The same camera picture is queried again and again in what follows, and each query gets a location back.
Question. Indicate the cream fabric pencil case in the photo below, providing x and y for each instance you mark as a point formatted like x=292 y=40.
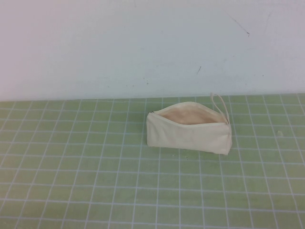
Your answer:
x=188 y=138

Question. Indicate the green grid cutting mat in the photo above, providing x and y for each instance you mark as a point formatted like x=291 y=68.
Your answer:
x=95 y=179

